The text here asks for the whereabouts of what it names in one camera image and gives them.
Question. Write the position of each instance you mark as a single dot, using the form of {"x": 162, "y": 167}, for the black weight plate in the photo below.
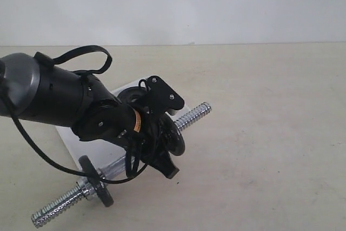
{"x": 171, "y": 136}
{"x": 100, "y": 188}
{"x": 131, "y": 94}

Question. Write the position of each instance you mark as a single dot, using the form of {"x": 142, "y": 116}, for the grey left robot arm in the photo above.
{"x": 34, "y": 88}

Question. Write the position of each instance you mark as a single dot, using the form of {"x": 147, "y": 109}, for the chrome star collar nut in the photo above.
{"x": 86, "y": 188}

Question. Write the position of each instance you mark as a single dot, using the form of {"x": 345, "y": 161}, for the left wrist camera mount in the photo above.
{"x": 160, "y": 98}

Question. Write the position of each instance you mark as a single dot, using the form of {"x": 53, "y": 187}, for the white rectangular plastic tray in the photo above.
{"x": 101, "y": 153}

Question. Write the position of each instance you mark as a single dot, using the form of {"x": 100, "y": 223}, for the chrome threaded dumbbell bar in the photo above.
{"x": 74, "y": 195}

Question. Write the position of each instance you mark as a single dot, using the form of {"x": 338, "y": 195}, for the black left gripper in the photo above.
{"x": 144, "y": 140}

